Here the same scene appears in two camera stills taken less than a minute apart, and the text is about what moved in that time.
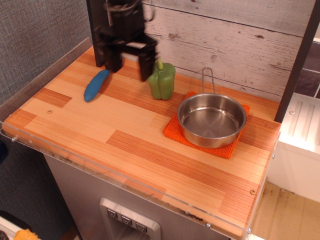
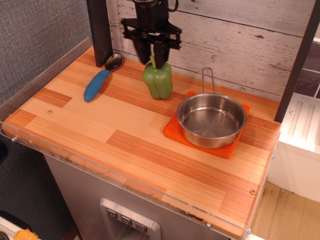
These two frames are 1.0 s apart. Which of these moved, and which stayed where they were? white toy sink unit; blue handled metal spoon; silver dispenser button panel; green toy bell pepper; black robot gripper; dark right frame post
Moved: black robot gripper; green toy bell pepper
Stayed: white toy sink unit; dark right frame post; blue handled metal spoon; silver dispenser button panel
